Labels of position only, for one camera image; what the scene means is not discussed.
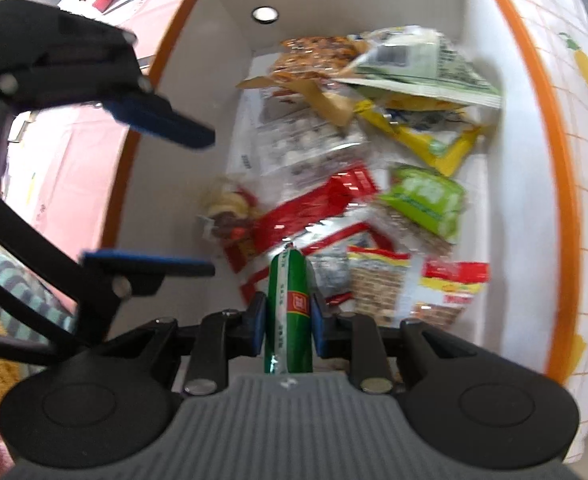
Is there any green sausage stick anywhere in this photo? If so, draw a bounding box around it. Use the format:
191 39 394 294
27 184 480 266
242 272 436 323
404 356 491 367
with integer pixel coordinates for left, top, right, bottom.
265 244 312 375

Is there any white spicy strip packet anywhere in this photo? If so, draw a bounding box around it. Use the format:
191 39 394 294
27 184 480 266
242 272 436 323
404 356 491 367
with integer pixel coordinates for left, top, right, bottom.
235 74 358 129

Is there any small round pastry packet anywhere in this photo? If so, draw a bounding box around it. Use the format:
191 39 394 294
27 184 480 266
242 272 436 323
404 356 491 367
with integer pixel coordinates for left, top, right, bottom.
198 176 261 244

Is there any red snack bag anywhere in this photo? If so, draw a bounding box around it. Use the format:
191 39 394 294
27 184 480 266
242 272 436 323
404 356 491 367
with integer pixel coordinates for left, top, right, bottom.
223 165 394 302

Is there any clear white balls packet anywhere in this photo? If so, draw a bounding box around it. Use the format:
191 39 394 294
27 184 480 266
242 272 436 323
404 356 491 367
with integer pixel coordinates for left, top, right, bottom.
227 90 369 179

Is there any green snack packet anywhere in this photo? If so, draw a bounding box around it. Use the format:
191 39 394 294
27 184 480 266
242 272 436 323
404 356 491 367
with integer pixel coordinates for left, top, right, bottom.
379 165 466 245

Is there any orange dried snack packet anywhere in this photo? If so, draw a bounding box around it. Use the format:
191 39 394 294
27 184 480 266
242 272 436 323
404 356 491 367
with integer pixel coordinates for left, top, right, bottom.
269 36 369 81

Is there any yellow snack bag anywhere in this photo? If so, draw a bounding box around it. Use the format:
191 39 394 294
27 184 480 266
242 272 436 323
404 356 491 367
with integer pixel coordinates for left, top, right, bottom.
355 100 484 177

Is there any large white chip bag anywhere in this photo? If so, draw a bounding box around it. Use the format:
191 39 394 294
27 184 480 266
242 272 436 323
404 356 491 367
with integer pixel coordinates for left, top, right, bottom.
335 25 502 108

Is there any orange cracker snack bag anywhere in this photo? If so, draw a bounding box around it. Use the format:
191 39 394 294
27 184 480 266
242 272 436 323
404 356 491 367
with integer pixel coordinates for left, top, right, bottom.
347 246 490 330

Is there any pink checkered table mat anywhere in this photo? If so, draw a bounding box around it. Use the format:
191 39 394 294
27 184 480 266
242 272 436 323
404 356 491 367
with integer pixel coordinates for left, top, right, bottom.
3 0 588 463

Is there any orange storage box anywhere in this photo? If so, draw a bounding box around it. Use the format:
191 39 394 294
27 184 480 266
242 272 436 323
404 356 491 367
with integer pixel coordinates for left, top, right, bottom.
101 0 581 382

